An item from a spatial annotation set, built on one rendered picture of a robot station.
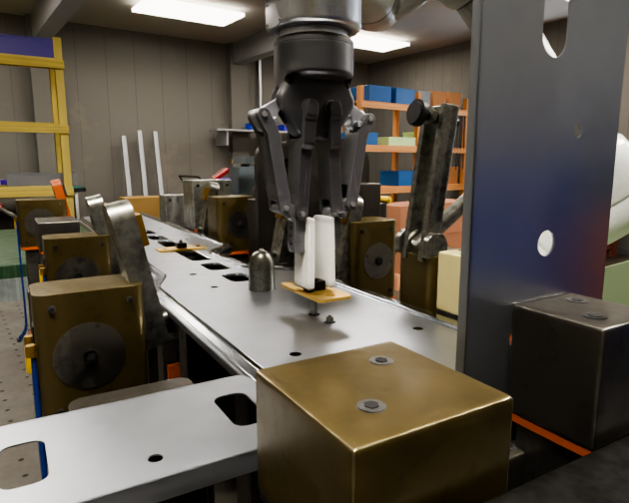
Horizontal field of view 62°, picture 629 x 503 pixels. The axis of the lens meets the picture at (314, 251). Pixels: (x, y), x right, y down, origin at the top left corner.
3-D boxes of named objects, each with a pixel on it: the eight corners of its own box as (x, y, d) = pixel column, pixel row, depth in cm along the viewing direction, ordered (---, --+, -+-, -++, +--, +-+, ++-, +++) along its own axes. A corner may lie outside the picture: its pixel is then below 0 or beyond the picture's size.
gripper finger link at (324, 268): (313, 215, 53) (318, 215, 54) (314, 281, 55) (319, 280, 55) (327, 218, 51) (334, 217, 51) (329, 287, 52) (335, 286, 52)
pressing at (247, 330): (66, 221, 147) (65, 216, 147) (147, 217, 159) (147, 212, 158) (314, 451, 30) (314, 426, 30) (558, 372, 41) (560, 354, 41)
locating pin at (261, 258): (245, 299, 65) (244, 248, 64) (268, 296, 66) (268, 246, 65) (256, 305, 62) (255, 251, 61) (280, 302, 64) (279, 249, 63)
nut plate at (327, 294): (279, 285, 56) (279, 274, 55) (310, 281, 58) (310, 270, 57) (319, 303, 48) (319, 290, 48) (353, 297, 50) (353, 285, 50)
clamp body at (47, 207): (16, 336, 138) (2, 199, 132) (73, 328, 145) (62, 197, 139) (17, 346, 131) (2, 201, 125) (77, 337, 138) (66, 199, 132)
